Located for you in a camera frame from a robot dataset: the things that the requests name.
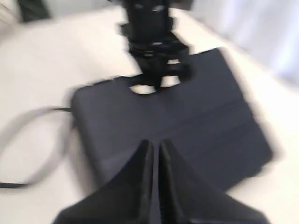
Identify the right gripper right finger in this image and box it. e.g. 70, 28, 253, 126
158, 140, 269, 224

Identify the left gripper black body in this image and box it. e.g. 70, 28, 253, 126
119, 23, 192, 78

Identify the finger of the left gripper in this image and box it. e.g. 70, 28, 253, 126
163, 64, 192, 85
130, 72, 162, 92

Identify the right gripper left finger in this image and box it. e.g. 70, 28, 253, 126
54, 140, 154, 224

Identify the black plastic carrying case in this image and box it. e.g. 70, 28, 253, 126
71, 49, 273, 190

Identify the black braided rope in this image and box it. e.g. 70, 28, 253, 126
0, 106, 73, 189

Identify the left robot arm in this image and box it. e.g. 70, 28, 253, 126
120, 0, 192, 91

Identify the white backdrop curtain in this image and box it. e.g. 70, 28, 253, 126
191, 0, 299, 85

